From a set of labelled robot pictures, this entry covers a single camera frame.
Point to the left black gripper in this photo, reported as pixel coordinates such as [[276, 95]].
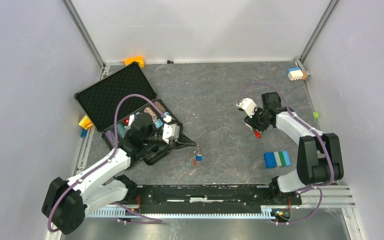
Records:
[[183, 141]]

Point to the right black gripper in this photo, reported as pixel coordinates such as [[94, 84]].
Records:
[[251, 122]]

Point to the key with red tag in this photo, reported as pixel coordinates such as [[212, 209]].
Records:
[[257, 134]]

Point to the keyring with blue red tags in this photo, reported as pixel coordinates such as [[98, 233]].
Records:
[[198, 154]]

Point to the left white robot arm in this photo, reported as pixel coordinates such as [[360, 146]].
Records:
[[68, 202]]

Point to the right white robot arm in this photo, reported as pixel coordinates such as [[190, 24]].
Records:
[[319, 158]]

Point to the blue green white brick stack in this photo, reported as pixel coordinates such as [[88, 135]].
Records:
[[278, 159]]

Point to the black poker chip case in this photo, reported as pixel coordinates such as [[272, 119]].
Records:
[[125, 109]]

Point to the blue white brown brick stack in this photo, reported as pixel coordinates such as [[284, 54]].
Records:
[[296, 74]]

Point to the orange toy brick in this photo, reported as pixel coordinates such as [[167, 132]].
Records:
[[136, 59]]

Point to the yellow orange brick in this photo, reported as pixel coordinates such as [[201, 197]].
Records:
[[85, 122]]

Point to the small blue block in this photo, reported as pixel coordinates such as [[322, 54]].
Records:
[[84, 133]]

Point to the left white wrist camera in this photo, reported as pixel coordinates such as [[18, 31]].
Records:
[[171, 130]]

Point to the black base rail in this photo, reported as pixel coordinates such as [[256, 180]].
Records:
[[203, 198]]

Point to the white slotted cable duct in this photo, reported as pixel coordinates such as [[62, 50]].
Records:
[[114, 211]]

